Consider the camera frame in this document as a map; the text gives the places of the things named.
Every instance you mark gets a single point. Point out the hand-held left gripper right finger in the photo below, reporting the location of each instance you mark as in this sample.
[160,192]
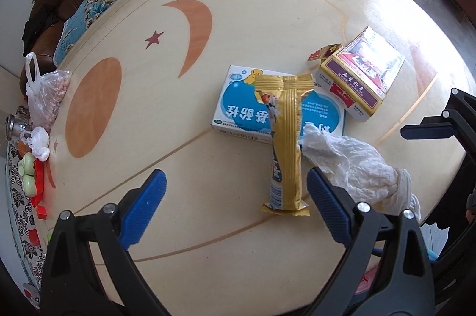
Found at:
[327,208]

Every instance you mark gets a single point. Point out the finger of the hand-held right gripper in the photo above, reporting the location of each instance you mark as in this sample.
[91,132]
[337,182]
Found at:
[427,132]

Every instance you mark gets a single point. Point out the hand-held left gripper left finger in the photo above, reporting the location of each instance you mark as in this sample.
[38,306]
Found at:
[147,212]

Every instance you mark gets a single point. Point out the white plastic glove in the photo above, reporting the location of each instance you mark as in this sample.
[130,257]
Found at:
[349,160]

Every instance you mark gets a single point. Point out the yellow snack wrapper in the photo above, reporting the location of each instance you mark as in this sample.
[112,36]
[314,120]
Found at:
[288,152]

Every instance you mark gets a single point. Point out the bin with pink liner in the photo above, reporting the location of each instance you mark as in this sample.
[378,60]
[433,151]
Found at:
[366,288]

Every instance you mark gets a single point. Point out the purple red cardboard box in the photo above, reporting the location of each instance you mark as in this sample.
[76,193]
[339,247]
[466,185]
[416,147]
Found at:
[364,67]

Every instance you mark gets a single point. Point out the large blue white medicine box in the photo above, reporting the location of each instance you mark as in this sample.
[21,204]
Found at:
[238,108]

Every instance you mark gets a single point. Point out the green apple-shaped container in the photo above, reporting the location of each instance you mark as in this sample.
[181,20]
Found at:
[29,186]
[28,165]

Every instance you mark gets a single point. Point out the small white plastic bag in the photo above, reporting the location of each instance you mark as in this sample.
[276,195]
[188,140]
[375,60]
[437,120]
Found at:
[39,143]

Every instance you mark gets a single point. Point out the plastic bag of peanuts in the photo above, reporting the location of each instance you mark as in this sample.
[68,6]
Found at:
[48,93]

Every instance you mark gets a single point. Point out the glass jar with metal lid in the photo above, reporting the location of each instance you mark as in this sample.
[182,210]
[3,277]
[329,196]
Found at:
[15,124]

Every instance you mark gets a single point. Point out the beige wooden coffee table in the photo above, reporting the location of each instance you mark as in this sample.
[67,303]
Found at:
[260,11]

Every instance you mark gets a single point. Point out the black cloth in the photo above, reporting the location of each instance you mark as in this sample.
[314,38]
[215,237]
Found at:
[37,26]

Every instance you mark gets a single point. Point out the blue floral cushion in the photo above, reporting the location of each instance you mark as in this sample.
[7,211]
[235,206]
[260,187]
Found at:
[96,0]

